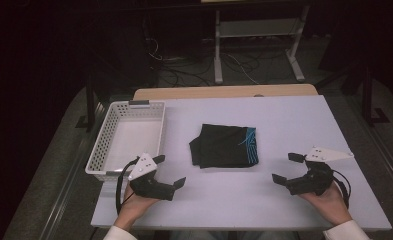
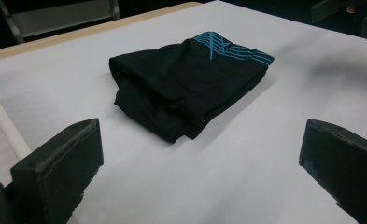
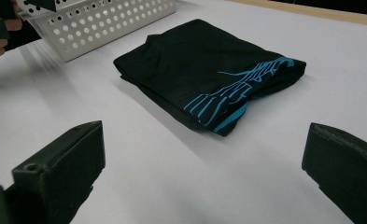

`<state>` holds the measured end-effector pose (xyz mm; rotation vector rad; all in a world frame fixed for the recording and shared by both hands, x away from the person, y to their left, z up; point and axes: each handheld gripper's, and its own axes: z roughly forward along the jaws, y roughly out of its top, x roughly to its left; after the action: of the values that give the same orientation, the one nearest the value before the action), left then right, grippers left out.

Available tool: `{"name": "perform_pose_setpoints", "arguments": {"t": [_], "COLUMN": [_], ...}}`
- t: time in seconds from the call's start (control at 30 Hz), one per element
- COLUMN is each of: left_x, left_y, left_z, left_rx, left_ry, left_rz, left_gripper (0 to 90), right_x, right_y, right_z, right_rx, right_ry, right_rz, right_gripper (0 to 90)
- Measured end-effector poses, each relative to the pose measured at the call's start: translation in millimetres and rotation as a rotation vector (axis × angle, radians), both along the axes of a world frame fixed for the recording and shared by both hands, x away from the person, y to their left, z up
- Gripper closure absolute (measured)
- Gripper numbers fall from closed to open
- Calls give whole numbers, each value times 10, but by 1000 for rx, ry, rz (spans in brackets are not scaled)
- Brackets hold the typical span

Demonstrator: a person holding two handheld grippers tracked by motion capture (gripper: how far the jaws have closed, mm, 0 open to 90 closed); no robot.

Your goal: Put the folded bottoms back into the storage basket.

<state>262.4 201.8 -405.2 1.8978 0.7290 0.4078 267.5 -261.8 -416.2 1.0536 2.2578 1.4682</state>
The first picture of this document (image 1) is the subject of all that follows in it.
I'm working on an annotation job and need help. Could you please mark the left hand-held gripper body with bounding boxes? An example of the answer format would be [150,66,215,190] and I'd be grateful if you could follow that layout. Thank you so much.
[127,152,177,202]

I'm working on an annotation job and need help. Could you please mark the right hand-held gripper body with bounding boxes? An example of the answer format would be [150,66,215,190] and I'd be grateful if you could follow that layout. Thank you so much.
[285,145,355,196]

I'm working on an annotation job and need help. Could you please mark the white perforated plastic basket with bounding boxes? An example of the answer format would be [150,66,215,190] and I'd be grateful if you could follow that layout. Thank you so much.
[84,99,167,183]

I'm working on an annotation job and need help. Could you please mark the black shorts with blue stripes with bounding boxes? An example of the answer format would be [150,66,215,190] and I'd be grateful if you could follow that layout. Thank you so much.
[188,123,260,170]

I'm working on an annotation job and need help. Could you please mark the person's left hand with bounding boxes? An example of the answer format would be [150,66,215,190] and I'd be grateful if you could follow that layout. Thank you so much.
[117,183,160,224]

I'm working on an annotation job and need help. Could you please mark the person's right hand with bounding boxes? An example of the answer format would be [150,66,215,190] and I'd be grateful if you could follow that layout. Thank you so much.
[298,181,354,227]

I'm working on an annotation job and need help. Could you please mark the white table board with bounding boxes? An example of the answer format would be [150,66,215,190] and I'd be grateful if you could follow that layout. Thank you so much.
[90,94,393,232]

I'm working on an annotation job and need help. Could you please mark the black metal stand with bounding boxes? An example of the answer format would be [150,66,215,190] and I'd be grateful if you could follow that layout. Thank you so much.
[75,64,112,133]
[349,61,391,127]

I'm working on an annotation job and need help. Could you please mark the wooden table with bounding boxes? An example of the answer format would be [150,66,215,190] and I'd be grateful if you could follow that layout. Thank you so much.
[132,83,319,101]

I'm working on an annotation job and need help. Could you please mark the white metal stand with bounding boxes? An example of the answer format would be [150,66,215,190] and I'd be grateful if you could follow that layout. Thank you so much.
[213,4,311,85]

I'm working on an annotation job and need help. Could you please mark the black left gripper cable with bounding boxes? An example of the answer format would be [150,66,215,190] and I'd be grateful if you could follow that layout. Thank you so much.
[115,157,141,215]

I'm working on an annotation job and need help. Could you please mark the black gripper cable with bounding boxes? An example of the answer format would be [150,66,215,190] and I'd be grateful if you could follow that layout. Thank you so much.
[330,169,352,210]
[115,157,141,215]

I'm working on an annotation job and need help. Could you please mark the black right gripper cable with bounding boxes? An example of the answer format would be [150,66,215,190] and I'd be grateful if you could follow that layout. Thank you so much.
[330,169,352,210]

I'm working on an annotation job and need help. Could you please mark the metal floor rail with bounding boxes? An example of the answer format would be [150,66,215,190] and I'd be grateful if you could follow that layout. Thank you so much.
[346,95,393,203]
[38,103,107,240]

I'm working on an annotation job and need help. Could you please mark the tangle of floor cables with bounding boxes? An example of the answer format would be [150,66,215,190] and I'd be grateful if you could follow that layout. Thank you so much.
[143,33,262,88]

